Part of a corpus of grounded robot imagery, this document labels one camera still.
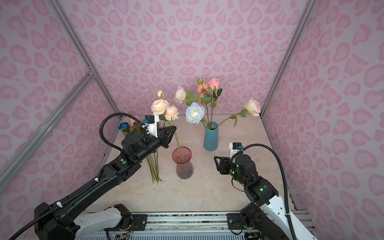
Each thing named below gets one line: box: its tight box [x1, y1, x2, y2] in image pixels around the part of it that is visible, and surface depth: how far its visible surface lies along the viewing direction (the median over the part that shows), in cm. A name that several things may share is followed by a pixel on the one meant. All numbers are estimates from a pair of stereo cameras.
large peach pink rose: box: [216, 97, 261, 128], surface depth 66 cm
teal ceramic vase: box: [203, 121, 219, 152], surface depth 91 cm
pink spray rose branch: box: [197, 77, 223, 129], surface depth 78 cm
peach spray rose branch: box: [150, 90, 182, 163], surface depth 61 cm
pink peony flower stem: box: [129, 115, 141, 132], surface depth 105 cm
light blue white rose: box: [185, 102, 205, 125], surface depth 62 cm
